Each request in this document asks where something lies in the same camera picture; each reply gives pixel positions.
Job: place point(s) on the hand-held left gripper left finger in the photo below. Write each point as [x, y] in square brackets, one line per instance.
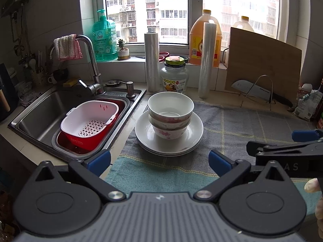
[99, 160]

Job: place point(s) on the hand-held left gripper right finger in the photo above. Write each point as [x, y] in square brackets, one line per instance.
[219, 163]

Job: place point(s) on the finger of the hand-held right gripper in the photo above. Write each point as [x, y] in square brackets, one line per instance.
[254, 147]
[305, 136]

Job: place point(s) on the white plate with food crumbs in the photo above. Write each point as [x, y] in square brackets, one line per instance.
[143, 136]

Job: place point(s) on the white floral bowl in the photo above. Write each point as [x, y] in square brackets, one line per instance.
[161, 103]
[169, 133]
[171, 124]

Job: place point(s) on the person's right hand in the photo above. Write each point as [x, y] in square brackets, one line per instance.
[311, 185]

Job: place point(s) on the white seasoning bag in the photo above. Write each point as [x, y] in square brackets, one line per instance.
[307, 105]

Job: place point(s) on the grey checked towel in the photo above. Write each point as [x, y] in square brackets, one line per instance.
[227, 131]

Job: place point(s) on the red plastic basin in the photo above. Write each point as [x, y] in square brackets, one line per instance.
[73, 141]

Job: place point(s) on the red and white bag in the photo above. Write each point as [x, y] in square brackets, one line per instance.
[305, 88]

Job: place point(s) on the white colander basket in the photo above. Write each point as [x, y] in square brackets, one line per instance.
[75, 116]

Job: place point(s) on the stainless steel sink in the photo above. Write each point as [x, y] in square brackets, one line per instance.
[37, 121]

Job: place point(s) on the sink soap dispenser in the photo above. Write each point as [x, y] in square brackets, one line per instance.
[130, 89]

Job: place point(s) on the metal drain lid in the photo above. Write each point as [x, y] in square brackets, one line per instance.
[112, 82]

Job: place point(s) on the yellow sponge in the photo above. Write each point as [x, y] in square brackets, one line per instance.
[70, 83]

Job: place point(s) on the wooden cutting board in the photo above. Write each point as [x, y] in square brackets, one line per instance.
[265, 60]

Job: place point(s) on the steel kitchen faucet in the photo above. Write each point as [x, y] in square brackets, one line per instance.
[93, 65]

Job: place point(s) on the glass jar with yellow-green lid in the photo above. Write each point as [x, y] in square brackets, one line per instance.
[174, 78]

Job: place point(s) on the tall cling film roll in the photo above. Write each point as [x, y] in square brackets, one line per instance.
[207, 60]

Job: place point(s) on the small potted plant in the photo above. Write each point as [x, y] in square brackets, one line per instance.
[123, 54]

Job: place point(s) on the short plastic bag roll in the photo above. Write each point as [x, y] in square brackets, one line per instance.
[152, 63]

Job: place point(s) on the pink dishcloth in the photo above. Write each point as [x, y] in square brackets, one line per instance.
[67, 48]

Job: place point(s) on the orange cooking oil bottle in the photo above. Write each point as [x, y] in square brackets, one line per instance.
[195, 45]

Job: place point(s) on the green detergent bottle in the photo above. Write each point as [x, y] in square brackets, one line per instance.
[103, 40]

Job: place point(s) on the pale cooking oil bottle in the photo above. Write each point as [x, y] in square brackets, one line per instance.
[243, 25]

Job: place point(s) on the window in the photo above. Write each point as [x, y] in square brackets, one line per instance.
[195, 5]

